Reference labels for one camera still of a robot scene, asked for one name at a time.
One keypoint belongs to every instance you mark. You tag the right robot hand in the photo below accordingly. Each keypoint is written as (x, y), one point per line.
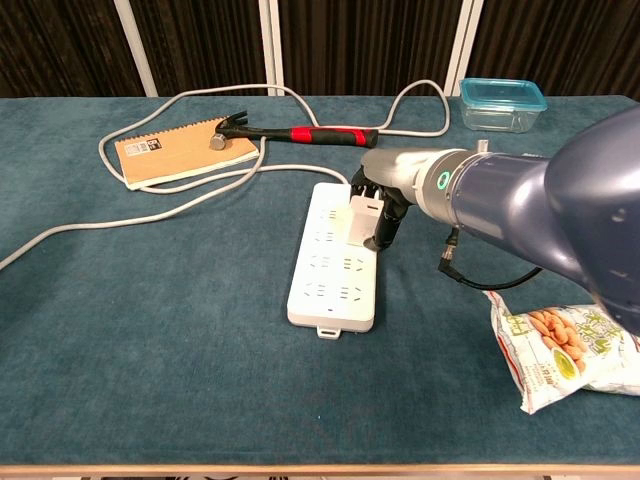
(395, 170)

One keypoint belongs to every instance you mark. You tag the white plug adapter cube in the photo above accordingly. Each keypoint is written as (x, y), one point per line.
(362, 222)

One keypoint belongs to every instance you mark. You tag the teal table cloth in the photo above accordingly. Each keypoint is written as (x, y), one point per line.
(150, 325)

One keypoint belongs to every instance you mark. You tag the white power strip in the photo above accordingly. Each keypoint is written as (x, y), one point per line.
(325, 290)

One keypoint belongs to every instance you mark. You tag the black and red claw hammer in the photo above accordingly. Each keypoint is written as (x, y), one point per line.
(325, 135)

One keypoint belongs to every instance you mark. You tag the clear container with teal lid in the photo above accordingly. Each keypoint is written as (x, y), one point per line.
(500, 100)

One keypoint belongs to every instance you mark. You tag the brown kraft spiral notebook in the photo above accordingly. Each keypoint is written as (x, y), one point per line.
(170, 157)

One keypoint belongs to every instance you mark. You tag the white partition frame post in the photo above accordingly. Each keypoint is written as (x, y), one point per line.
(135, 50)
(462, 50)
(272, 50)

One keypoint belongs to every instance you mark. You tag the white snack bag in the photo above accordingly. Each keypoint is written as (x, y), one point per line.
(540, 350)

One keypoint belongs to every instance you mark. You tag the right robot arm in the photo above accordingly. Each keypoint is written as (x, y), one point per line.
(550, 200)

